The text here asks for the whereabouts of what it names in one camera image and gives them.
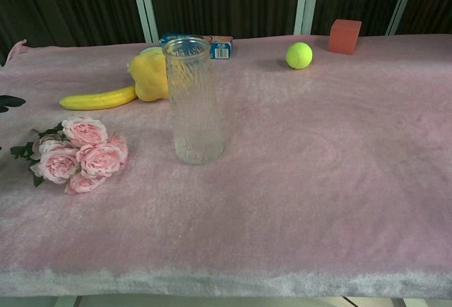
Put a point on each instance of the pink rose bouquet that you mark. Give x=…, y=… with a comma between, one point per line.
x=56, y=160

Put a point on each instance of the clear textured glass vase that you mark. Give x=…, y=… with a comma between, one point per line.
x=195, y=109

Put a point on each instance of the pink fuzzy table cloth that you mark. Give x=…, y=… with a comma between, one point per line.
x=282, y=180

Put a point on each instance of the blue and pink carton box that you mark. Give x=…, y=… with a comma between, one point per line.
x=220, y=48

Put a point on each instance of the yellow plush toy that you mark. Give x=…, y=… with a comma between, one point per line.
x=150, y=77

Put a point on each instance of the yellow-green tennis ball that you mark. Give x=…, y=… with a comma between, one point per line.
x=299, y=55

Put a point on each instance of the yellow banana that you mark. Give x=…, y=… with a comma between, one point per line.
x=99, y=100

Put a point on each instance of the orange-red cube block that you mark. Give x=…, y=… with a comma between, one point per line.
x=344, y=36

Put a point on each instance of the white partition frame post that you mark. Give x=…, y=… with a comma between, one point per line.
x=144, y=3
x=306, y=0
x=402, y=1

